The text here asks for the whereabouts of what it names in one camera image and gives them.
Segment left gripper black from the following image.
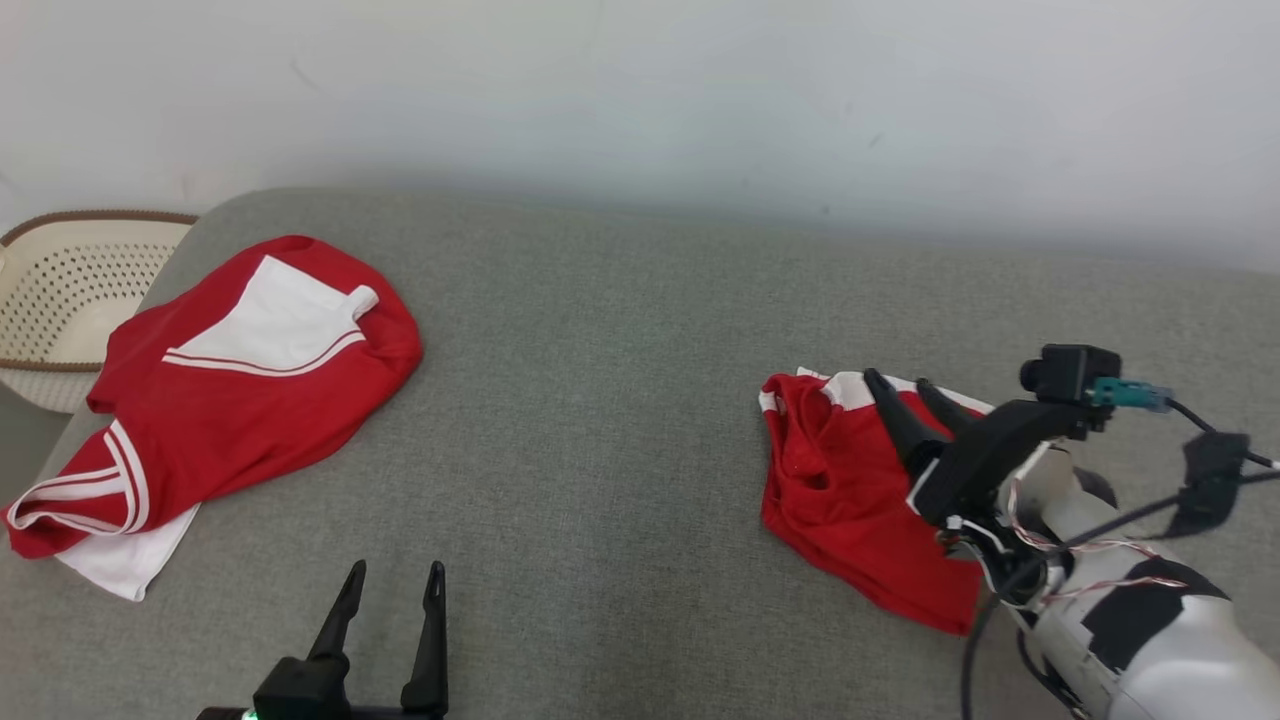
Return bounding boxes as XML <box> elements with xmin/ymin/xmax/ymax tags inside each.
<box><xmin>195</xmin><ymin>560</ymin><xmax>450</xmax><ymax>720</ymax></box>

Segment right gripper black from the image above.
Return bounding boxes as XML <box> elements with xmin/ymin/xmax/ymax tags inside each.
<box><xmin>863</xmin><ymin>368</ymin><xmax>1092</xmax><ymax>528</ymax></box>

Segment red shorts with white band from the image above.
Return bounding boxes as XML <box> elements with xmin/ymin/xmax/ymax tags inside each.
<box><xmin>757</xmin><ymin>366</ymin><xmax>1001</xmax><ymax>638</ymax></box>

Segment red white basketball jersey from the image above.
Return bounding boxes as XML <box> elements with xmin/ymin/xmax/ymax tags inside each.
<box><xmin>4</xmin><ymin>235</ymin><xmax>425</xmax><ymax>603</ymax></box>

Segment cream perforated laundry basket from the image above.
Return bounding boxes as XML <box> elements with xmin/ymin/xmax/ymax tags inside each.
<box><xmin>0</xmin><ymin>209</ymin><xmax>199</xmax><ymax>415</ymax></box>

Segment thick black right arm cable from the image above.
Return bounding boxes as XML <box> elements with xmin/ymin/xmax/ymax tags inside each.
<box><xmin>960</xmin><ymin>468</ymin><xmax>1280</xmax><ymax>720</ymax></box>

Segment teal right camera connector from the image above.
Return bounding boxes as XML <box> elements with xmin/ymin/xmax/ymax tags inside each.
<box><xmin>1090</xmin><ymin>377</ymin><xmax>1174</xmax><ymax>414</ymax></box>

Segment red white twisted wires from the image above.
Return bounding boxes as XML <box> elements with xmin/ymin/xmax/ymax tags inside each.
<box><xmin>1004</xmin><ymin>478</ymin><xmax>1191</xmax><ymax>605</ymax></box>

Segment thin black right camera cable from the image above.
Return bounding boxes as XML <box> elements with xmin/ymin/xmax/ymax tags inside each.
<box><xmin>1165</xmin><ymin>398</ymin><xmax>1280</xmax><ymax>471</ymax></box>

